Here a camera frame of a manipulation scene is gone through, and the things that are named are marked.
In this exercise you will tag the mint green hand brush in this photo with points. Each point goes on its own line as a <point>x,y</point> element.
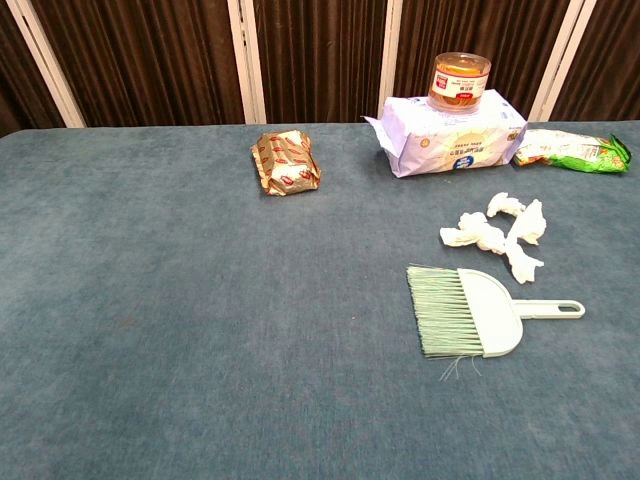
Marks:
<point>492,315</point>

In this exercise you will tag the gold foil snack package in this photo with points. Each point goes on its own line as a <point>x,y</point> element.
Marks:
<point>286,162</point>

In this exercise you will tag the lavender white tissue pack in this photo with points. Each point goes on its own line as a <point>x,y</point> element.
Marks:
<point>450,140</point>

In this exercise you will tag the brown pleated curtain panel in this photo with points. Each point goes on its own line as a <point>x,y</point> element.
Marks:
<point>610,50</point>
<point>320,60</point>
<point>510,40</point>
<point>150,60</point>
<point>15,75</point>

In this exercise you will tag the blue fabric table cover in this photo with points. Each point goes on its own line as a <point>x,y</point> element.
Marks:
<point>150,300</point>

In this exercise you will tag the clear jar with red label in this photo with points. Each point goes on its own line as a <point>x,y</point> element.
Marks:
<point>459,85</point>

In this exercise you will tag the green white snack bag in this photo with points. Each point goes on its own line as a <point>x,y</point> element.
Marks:
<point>570,151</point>

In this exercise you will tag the white divider frame post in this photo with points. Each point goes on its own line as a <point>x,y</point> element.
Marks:
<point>46,65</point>
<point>562,60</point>
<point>391,50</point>
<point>247,65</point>

